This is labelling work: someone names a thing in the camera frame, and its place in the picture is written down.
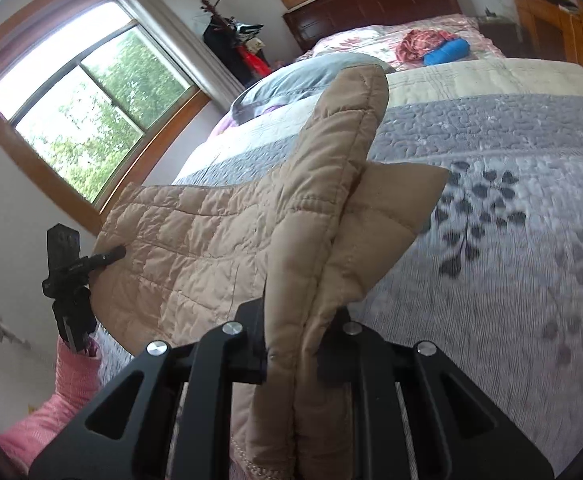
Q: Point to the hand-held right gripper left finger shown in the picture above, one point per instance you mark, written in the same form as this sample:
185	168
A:
246	350

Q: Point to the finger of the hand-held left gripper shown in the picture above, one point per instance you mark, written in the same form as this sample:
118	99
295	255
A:
104	259

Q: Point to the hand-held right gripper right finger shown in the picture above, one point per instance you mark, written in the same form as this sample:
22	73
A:
341	360

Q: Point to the tan quilted jacket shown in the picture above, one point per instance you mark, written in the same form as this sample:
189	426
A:
211	240

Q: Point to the person's left forearm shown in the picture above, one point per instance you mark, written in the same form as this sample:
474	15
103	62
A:
66	395

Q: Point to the coat rack with clothes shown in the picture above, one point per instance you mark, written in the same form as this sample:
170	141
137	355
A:
226	40

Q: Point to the large wooden-framed window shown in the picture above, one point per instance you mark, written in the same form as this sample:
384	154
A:
96	110

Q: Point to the grey patterned quilt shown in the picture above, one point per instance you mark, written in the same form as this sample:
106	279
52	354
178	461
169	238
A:
496	260

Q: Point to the white curtain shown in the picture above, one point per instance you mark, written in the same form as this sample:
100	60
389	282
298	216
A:
171	35

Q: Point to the grey pillow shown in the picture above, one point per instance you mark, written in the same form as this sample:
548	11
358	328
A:
296	80

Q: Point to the pink floral bedsheet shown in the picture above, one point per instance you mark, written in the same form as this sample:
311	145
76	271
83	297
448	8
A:
361	40

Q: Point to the red checked cloth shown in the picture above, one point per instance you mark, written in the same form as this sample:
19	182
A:
419	45

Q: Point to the blue cloth bundle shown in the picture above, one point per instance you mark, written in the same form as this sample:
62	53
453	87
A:
446	51

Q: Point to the dark wooden headboard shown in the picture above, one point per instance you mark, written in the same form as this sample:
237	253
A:
371	5

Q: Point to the dark nightstand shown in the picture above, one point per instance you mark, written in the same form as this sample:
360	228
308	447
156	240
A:
501	35

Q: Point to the wooden desk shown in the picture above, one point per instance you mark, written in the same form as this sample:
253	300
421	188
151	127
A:
541	25

